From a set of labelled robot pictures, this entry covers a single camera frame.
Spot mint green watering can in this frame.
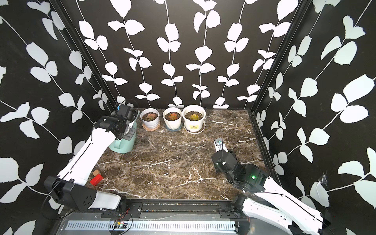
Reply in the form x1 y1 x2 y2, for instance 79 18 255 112
109 122 137 154

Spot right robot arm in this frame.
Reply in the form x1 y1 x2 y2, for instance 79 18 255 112
211 149 331 235

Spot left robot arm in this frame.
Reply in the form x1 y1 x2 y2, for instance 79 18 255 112
44 115 137 213

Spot pink-green succulent left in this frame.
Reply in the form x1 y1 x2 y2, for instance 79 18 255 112
142 112 158 122

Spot orange succulent middle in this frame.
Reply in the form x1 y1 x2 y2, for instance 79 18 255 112
164 112 181 121

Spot yellow-green succulent right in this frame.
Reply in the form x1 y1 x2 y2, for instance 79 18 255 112
185 111 203 121

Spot white ribbed pot left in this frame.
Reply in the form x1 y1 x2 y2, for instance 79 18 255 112
140 108 160 129

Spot peach saucer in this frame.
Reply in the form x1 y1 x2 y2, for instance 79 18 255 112
143 123 160 132

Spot white saucer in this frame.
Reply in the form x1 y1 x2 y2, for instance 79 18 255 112
186 128 204 134

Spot blue-grey saucer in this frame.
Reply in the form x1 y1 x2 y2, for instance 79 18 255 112
165 125 181 132

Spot white fluted pot middle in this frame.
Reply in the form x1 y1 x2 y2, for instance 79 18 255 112
162 107 182 129

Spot white round pot right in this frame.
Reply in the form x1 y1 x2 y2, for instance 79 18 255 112
182 105 206 131

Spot tan cardboard block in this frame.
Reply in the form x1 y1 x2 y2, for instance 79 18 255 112
92 169 100 177

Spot red block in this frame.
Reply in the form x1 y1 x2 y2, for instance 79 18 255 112
90 174 104 186

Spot small circuit board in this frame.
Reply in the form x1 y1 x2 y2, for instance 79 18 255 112
113 221 128 230

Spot white perforated strip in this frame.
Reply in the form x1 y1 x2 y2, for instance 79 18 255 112
64 220 237 233

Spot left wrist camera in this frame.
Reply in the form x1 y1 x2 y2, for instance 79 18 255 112
117 104 137 123

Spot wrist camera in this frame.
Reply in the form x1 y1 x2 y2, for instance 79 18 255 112
117 104 137 123
213 138 228 152

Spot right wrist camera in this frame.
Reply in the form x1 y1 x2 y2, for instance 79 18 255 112
213 138 228 152

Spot black front rail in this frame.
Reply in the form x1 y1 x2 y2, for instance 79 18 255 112
67 199 297 218

